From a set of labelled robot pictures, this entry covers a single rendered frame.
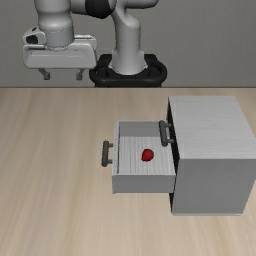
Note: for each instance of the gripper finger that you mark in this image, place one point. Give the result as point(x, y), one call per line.
point(79, 74)
point(44, 74)

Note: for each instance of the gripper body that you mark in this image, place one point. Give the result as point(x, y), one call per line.
point(60, 57)

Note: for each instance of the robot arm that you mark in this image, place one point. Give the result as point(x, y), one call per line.
point(126, 43)

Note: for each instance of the grey cabinet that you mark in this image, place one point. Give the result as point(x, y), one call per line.
point(213, 156)

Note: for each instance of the grey open drawer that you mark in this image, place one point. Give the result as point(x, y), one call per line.
point(143, 156)

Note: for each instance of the small red fruit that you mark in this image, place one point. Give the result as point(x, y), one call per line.
point(147, 155)

